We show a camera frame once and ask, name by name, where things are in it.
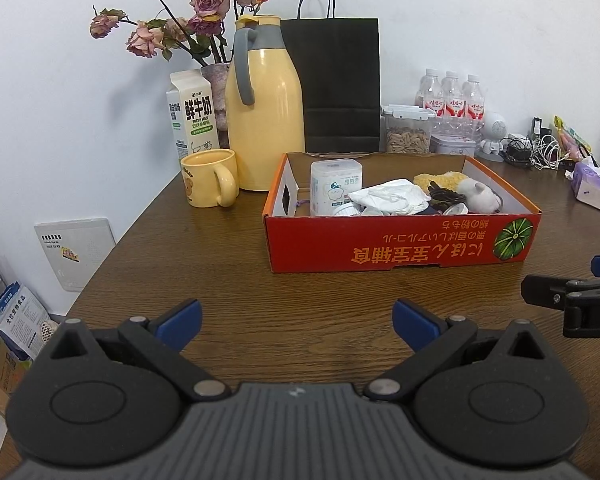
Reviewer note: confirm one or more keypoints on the yellow mug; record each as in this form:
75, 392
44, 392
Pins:
200, 185

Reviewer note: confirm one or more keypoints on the black paper bag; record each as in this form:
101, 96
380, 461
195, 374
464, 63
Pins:
340, 85

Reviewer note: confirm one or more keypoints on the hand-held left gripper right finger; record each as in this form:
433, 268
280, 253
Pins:
414, 322

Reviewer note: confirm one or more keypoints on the colourful snack packet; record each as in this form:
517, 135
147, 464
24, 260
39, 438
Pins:
572, 140

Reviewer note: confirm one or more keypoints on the small white cap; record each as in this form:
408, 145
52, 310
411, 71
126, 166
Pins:
454, 210

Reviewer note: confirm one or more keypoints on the purple tissue pack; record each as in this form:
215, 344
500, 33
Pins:
592, 187

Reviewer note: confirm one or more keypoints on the pink glass vase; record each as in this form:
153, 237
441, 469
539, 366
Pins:
215, 90

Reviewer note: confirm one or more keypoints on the blue pet food bag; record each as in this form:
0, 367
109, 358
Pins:
17, 317

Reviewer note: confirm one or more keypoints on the white cotton swab container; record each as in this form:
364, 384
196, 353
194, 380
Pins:
335, 185

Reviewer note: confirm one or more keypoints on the white round robot toy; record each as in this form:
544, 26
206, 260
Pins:
494, 127

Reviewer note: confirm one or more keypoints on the white tin box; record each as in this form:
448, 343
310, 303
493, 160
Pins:
452, 146

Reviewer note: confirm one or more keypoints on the yellow and white plush toy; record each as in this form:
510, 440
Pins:
480, 195

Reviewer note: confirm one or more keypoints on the black charger plug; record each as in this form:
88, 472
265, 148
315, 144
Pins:
537, 126

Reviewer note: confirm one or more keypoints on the white collapsible cup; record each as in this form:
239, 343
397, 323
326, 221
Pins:
346, 208

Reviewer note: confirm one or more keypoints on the yellow thermos jug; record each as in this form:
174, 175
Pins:
265, 125

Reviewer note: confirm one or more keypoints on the white milk carton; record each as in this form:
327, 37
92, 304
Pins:
192, 115

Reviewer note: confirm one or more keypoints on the clear seed container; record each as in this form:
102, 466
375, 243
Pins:
407, 140

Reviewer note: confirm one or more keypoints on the purple burlap pouch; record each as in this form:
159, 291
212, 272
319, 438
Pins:
302, 203

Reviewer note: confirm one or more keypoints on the white wall panel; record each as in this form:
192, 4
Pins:
75, 255

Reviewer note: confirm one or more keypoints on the dried rose bouquet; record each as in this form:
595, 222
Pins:
207, 2

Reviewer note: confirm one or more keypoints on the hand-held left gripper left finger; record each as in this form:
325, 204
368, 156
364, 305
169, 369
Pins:
180, 321

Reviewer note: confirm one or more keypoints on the white face mask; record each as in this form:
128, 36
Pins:
390, 195

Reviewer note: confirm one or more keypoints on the red cardboard box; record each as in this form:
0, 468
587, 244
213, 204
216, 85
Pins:
330, 250

